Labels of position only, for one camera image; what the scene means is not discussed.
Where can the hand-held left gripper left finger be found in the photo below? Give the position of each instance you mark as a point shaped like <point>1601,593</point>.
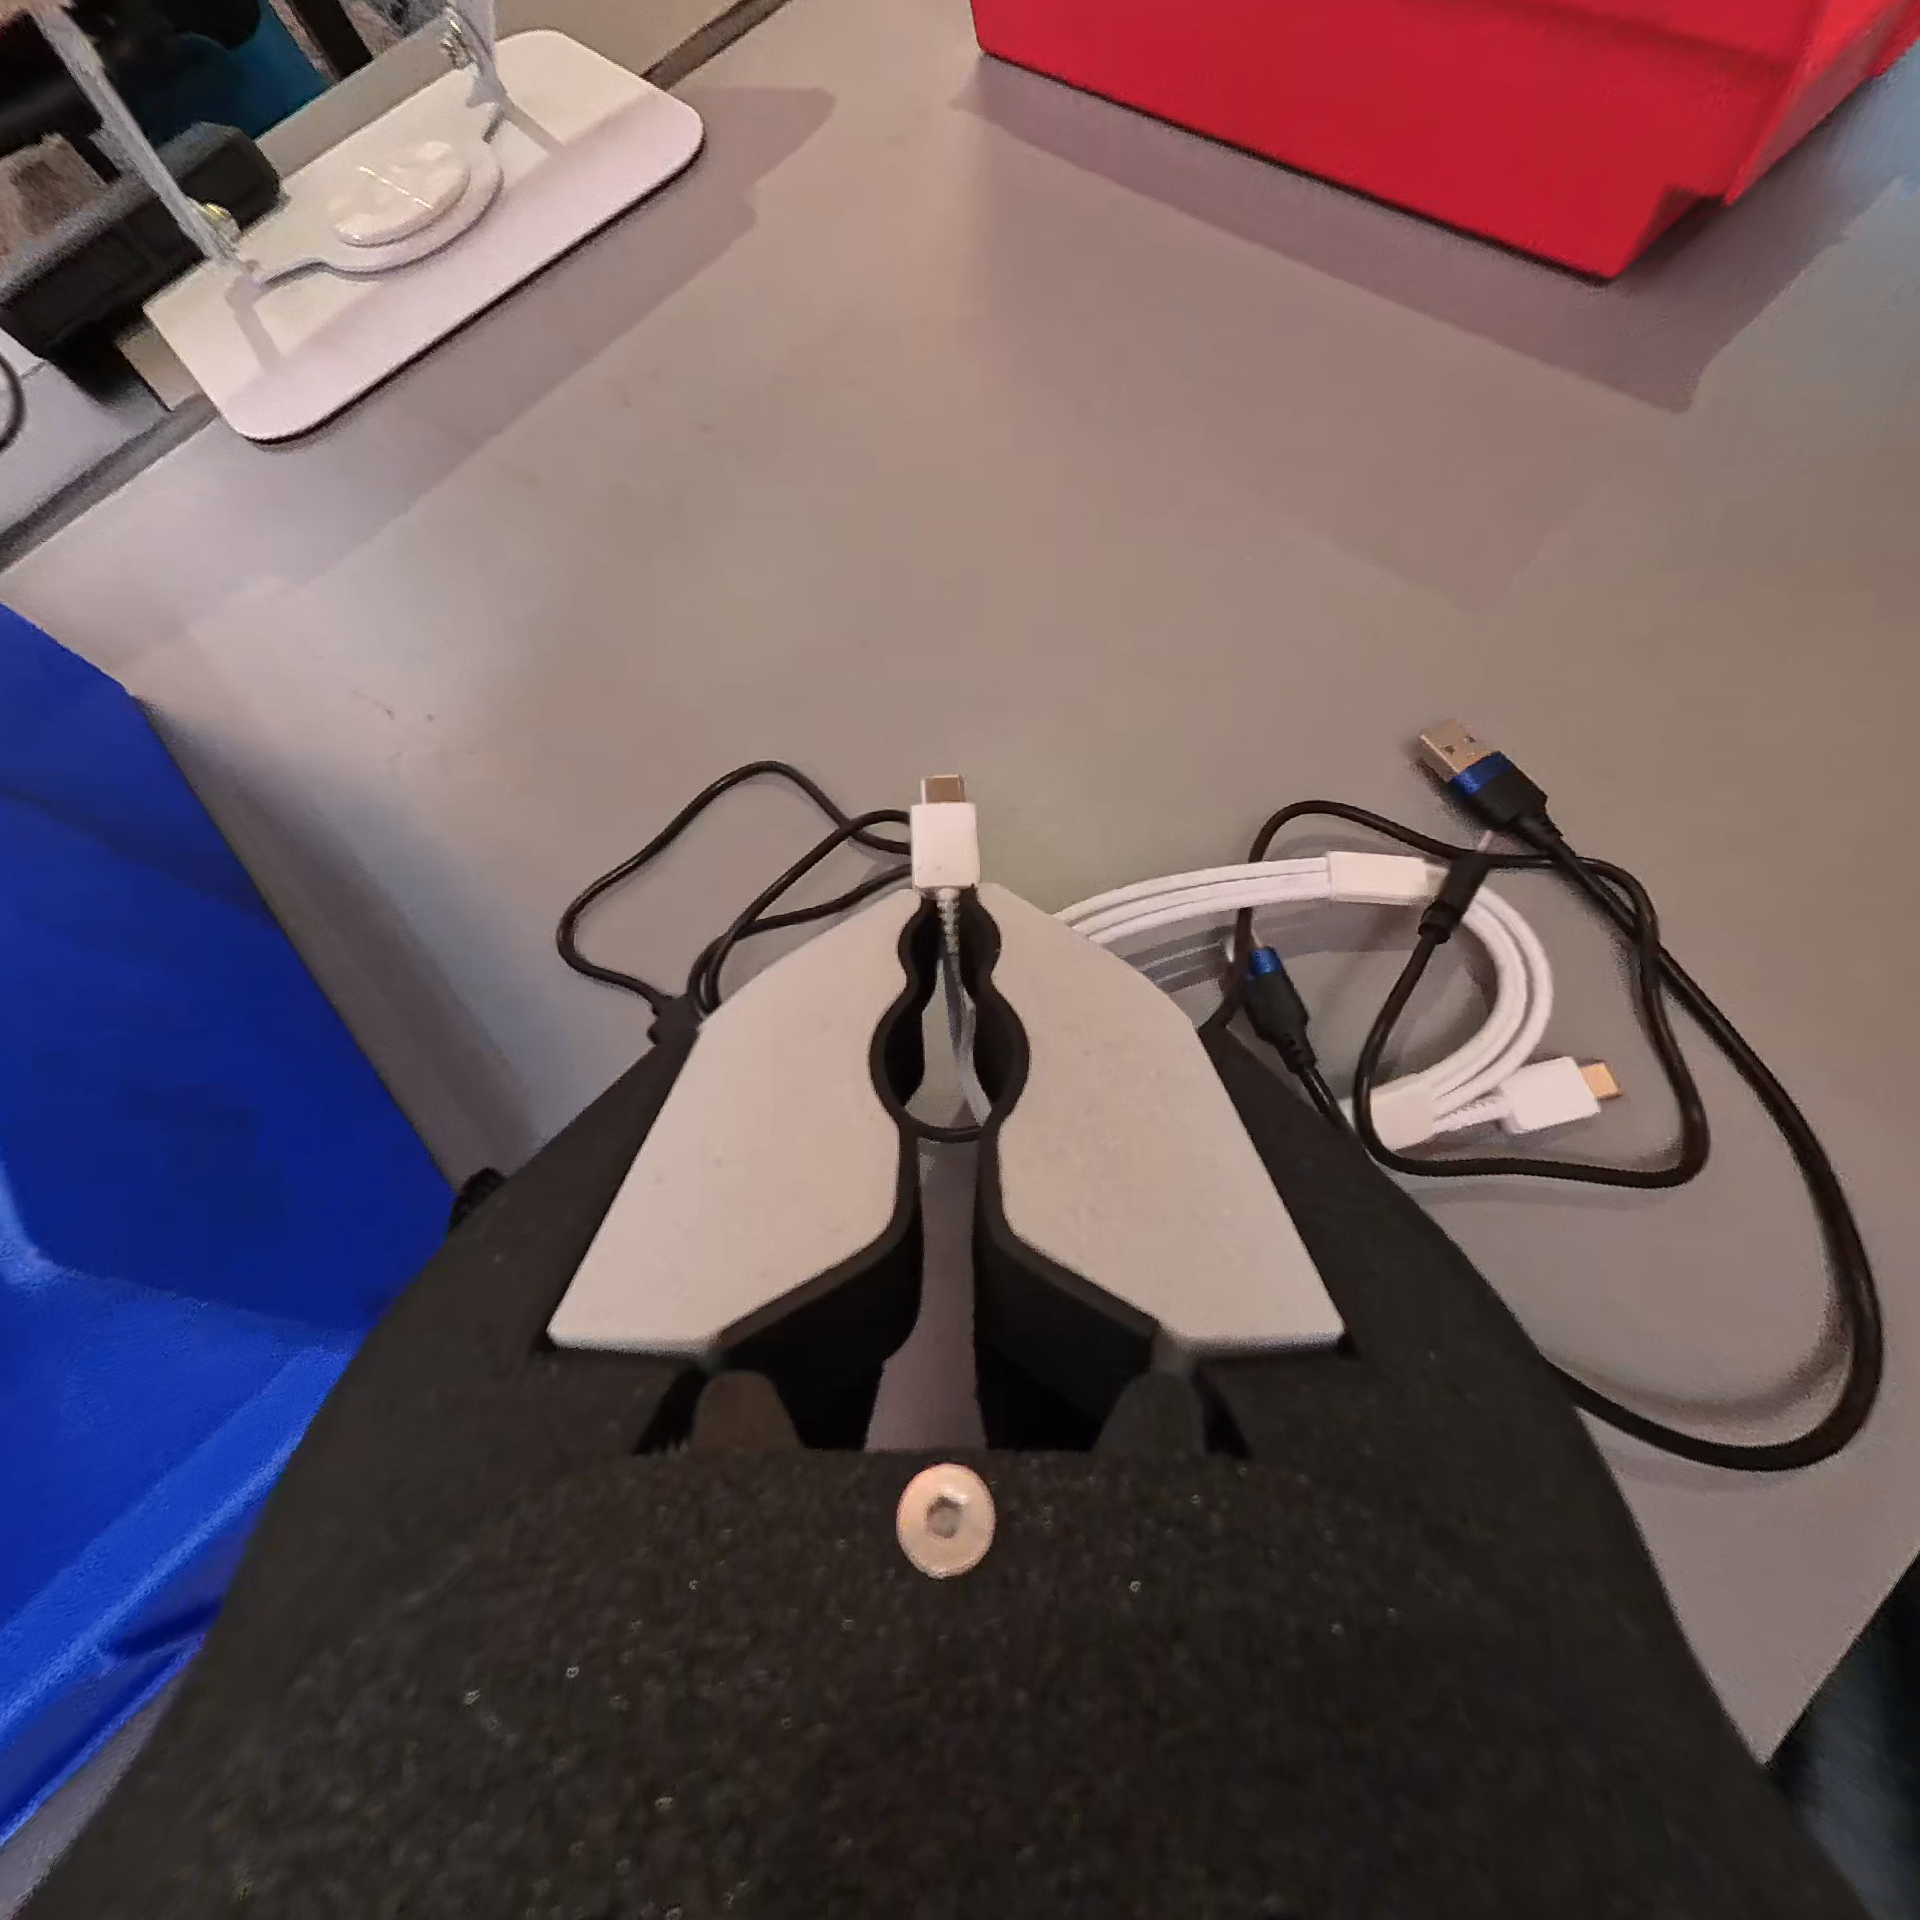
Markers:
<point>750,1154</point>

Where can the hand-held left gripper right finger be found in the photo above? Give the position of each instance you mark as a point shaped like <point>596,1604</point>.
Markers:
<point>1171,1169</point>

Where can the blue storage bin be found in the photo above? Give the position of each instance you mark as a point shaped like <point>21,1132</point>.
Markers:
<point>151,1048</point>

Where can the red storage bin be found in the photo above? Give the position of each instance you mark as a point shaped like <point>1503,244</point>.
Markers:
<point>1425,105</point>

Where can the grey desk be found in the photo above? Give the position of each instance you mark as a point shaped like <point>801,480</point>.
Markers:
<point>1048,526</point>

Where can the wooden book stand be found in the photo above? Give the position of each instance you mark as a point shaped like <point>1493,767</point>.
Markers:
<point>571,166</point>

